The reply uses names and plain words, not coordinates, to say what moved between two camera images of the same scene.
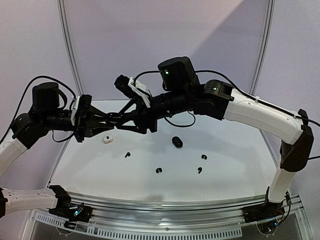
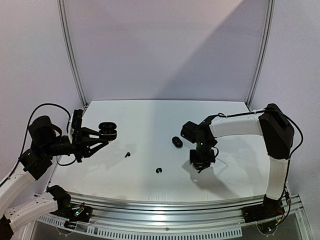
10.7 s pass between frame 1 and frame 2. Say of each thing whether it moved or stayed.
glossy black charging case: moved
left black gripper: moved
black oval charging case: stayed
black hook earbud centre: stayed
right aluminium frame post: stayed
